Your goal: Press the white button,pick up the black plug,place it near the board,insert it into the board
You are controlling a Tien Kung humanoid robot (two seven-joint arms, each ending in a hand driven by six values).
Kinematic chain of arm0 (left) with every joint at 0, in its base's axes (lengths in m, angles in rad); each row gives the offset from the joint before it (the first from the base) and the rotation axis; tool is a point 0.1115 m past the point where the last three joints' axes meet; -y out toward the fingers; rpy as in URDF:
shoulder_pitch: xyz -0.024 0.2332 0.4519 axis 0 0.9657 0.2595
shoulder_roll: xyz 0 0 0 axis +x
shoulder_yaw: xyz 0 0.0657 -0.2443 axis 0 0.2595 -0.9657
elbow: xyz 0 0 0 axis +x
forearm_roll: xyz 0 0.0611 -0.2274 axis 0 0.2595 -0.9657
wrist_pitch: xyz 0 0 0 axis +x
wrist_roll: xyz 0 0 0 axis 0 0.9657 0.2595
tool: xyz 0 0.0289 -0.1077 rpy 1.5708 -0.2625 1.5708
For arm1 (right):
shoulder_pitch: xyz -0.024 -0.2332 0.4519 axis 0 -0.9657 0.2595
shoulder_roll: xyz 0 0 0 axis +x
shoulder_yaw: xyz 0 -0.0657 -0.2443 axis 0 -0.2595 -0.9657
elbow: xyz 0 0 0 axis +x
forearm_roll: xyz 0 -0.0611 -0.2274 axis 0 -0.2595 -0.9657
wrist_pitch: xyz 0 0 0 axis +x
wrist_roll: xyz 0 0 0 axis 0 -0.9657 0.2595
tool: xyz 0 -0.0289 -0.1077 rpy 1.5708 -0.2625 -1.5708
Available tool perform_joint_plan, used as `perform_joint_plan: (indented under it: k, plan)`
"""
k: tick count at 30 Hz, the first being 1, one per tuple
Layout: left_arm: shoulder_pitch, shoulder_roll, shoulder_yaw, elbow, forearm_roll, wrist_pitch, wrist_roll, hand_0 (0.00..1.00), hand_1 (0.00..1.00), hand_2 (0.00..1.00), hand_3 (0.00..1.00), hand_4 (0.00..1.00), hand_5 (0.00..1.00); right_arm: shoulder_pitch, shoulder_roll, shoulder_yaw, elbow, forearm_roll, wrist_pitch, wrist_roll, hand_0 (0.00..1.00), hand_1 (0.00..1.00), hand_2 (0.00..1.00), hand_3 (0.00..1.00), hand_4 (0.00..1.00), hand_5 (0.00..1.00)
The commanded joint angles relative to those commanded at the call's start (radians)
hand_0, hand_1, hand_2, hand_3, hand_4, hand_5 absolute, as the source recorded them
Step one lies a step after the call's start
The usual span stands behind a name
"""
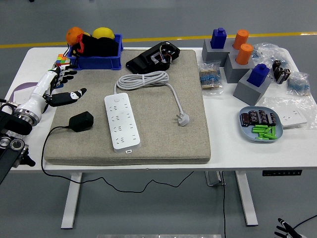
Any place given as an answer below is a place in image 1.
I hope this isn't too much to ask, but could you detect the plain black pouch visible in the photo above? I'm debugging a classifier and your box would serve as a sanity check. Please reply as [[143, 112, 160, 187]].
[[95, 37, 119, 58]]

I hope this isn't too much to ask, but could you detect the black hanging cable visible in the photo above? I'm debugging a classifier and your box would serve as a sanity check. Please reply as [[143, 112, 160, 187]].
[[221, 171, 227, 238]]

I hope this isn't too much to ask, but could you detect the grey-brown mat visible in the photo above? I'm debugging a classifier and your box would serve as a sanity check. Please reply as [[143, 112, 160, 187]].
[[43, 49, 212, 166]]

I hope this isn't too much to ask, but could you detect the blue-grey plate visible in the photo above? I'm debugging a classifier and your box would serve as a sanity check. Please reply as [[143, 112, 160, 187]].
[[238, 106, 284, 144]]

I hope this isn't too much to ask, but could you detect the white wall socket panel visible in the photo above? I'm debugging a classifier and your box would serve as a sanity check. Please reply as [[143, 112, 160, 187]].
[[279, 109, 308, 128]]

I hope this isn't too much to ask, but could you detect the open black electronic device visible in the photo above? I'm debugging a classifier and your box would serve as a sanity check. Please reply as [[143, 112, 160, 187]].
[[125, 41, 181, 74]]

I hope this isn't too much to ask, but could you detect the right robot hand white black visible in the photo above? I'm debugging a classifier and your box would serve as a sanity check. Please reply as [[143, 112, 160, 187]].
[[273, 217, 309, 238]]

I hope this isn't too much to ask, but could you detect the grey peg block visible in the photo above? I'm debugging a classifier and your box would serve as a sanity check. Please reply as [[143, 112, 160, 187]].
[[201, 38, 236, 67], [232, 73, 272, 107], [223, 52, 256, 84]]

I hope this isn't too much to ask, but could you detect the blue square peg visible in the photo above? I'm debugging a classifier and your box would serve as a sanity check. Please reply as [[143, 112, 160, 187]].
[[247, 63, 270, 88], [210, 27, 227, 50]]

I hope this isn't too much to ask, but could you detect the blue plastic bin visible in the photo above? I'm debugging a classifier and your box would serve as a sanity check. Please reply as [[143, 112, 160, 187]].
[[66, 33, 124, 71]]

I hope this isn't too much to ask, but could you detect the clear bag of resistors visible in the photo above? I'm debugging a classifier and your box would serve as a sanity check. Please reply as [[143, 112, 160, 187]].
[[286, 71, 312, 97], [199, 61, 225, 97], [251, 42, 294, 75]]

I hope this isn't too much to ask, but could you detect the thin black adapter cord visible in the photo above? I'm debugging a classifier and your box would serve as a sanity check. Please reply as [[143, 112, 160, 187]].
[[41, 125, 195, 193]]

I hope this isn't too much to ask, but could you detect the clear plastic bag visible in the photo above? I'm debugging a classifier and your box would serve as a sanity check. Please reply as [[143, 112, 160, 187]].
[[262, 95, 317, 131]]

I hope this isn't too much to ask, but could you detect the black pouch red trim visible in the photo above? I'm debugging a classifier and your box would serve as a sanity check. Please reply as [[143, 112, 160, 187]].
[[73, 33, 99, 58]]

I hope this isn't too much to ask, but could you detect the white table leg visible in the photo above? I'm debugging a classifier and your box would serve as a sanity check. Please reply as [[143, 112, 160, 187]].
[[234, 170, 259, 227], [60, 173, 83, 229]]

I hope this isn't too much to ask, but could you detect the metal bracket under table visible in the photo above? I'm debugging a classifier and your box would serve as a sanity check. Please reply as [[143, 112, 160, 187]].
[[204, 171, 226, 186]]

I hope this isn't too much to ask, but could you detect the grey power strip cable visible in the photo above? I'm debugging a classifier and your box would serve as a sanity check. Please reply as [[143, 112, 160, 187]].
[[113, 71, 190, 127]]

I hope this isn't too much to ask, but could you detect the white wall switch panel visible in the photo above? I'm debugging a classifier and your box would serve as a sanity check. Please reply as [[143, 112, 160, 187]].
[[12, 88, 35, 104]]

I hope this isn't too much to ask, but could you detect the purple tray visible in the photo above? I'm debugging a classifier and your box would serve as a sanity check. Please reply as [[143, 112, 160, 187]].
[[11, 82, 38, 105]]

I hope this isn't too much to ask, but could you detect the black table control panel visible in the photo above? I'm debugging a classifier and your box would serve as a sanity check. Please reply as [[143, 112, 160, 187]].
[[262, 169, 303, 177]]

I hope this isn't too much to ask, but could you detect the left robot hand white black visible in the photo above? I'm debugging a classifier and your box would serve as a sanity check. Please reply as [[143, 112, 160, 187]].
[[17, 63, 88, 122]]

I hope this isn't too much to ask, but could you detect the black plug adapter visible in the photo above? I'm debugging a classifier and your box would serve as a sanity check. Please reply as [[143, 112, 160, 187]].
[[68, 111, 95, 133]]

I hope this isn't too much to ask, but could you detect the yellow lemon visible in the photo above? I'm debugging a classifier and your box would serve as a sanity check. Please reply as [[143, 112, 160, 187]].
[[92, 27, 115, 40]]

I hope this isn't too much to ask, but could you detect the orange cylinder peg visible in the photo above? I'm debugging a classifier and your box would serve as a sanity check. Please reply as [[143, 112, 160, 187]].
[[235, 43, 254, 66], [232, 29, 250, 51]]

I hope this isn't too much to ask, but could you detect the white power strip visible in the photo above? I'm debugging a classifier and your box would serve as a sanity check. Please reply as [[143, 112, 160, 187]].
[[104, 92, 142, 154]]

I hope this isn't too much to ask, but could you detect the orange fruit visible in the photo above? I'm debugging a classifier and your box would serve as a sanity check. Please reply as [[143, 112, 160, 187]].
[[65, 26, 85, 46]]

